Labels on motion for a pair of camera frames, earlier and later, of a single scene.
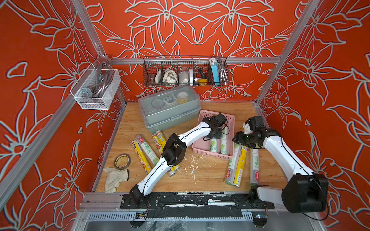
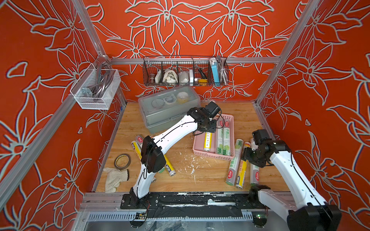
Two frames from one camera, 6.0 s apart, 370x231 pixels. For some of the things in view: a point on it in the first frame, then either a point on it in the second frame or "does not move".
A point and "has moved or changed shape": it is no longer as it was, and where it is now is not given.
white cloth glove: x=113 y=178 does not move
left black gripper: x=219 y=135 to x=213 y=129
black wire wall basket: x=181 y=71 does not move
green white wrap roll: x=213 y=145 has moved or changed shape
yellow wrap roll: x=163 y=141 to x=207 y=142
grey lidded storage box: x=164 y=108 does not move
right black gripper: x=238 y=137 to x=245 y=154
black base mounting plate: x=198 y=200 does not move
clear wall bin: x=97 y=88 does not move
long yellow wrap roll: x=240 y=170 does not move
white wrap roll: x=254 y=172 does not move
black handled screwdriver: x=201 y=71 does not move
